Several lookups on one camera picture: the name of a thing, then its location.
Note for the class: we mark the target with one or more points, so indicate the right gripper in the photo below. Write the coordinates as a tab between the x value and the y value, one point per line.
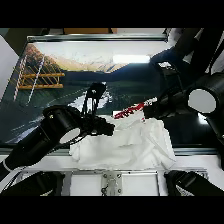
156	108

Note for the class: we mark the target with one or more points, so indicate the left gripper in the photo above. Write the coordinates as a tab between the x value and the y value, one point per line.
101	126

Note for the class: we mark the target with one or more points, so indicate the red clothes hanger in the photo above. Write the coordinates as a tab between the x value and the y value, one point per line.
131	109

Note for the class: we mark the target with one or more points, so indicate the white garment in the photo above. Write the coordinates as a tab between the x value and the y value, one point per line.
126	146

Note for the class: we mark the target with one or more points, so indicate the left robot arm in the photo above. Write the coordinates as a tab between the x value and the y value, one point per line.
55	128

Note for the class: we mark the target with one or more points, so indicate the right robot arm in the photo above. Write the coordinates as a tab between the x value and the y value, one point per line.
206	100

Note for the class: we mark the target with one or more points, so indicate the black garment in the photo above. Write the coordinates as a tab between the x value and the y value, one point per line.
210	50
186	41

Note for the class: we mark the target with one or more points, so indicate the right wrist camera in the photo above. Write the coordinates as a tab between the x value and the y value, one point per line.
166	66

